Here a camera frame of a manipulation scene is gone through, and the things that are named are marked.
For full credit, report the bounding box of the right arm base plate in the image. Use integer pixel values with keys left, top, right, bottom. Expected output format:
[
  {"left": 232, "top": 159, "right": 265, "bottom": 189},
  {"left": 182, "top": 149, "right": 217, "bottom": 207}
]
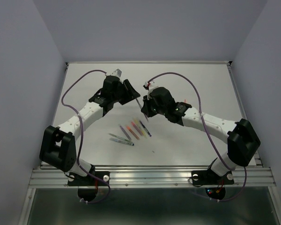
[{"left": 188, "top": 169, "right": 235, "bottom": 200}]

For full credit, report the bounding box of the dark purple gel pen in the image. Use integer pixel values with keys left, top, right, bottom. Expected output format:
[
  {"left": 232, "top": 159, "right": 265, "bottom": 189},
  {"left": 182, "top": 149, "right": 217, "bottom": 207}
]
[{"left": 139, "top": 120, "right": 152, "bottom": 137}]

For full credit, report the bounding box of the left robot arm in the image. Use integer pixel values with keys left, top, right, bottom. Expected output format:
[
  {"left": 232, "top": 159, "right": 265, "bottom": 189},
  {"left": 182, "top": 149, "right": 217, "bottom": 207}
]
[{"left": 39, "top": 75, "right": 140, "bottom": 185}]

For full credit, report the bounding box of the aluminium rail frame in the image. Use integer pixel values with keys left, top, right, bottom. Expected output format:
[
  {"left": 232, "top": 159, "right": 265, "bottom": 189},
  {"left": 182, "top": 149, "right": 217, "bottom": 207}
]
[{"left": 20, "top": 62, "right": 280, "bottom": 225}]

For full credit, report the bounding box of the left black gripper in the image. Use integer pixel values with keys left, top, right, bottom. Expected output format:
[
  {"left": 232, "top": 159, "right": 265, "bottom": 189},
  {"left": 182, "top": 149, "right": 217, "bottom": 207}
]
[{"left": 112, "top": 79, "right": 141, "bottom": 105}]

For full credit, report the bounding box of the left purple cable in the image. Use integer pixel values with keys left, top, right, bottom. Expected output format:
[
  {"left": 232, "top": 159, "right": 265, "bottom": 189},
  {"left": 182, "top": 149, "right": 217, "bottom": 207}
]
[{"left": 61, "top": 69, "right": 111, "bottom": 204}]

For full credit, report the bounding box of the purple pen white label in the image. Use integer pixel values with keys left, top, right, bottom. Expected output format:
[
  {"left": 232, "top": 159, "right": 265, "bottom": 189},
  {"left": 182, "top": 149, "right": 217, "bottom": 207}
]
[{"left": 136, "top": 98, "right": 148, "bottom": 122}]

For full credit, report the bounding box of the blue clear pen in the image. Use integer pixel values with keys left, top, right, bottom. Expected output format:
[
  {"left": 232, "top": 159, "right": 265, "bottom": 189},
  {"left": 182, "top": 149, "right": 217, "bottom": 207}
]
[{"left": 109, "top": 138, "right": 134, "bottom": 146}]

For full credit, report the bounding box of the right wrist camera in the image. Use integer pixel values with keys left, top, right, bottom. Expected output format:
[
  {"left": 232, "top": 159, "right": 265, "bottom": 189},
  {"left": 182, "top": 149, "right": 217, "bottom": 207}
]
[{"left": 143, "top": 80, "right": 159, "bottom": 96}]

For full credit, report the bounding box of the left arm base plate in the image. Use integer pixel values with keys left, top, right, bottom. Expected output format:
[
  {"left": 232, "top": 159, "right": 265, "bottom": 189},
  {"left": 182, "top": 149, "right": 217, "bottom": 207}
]
[{"left": 65, "top": 171, "right": 110, "bottom": 204}]

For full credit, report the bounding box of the yellow highlighter pen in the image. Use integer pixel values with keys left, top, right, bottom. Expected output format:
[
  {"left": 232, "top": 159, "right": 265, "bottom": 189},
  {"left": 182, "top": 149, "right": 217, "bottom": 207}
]
[{"left": 133, "top": 118, "right": 147, "bottom": 138}]

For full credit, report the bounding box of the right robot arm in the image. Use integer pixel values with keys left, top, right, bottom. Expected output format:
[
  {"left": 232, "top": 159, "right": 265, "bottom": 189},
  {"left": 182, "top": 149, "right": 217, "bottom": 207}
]
[{"left": 141, "top": 87, "right": 261, "bottom": 183}]

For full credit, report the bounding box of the pink highlighter pen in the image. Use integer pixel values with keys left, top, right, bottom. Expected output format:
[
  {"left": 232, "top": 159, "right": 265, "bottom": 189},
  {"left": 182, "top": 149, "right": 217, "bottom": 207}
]
[{"left": 131, "top": 121, "right": 143, "bottom": 136}]

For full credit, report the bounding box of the orange red highlighter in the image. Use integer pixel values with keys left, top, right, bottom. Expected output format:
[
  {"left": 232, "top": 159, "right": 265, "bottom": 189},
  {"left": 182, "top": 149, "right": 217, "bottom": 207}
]
[{"left": 126, "top": 126, "right": 140, "bottom": 140}]

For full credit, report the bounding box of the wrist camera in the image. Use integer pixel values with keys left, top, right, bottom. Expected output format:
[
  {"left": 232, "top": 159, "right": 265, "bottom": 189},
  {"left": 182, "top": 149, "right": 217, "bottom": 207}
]
[
  {"left": 143, "top": 80, "right": 159, "bottom": 96},
  {"left": 106, "top": 69, "right": 122, "bottom": 78}
]

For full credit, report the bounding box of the green clear pen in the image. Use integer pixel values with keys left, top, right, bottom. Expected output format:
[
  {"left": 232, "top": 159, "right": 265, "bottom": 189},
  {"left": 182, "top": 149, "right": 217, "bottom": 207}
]
[{"left": 108, "top": 133, "right": 131, "bottom": 142}]

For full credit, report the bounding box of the light purple pen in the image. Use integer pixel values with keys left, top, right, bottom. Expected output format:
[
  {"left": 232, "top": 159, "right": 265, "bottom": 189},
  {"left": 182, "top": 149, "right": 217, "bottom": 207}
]
[{"left": 118, "top": 124, "right": 132, "bottom": 141}]

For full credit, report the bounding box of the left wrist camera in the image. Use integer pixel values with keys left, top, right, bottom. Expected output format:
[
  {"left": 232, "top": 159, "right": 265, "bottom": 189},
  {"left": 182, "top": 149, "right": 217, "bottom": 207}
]
[{"left": 106, "top": 69, "right": 122, "bottom": 78}]

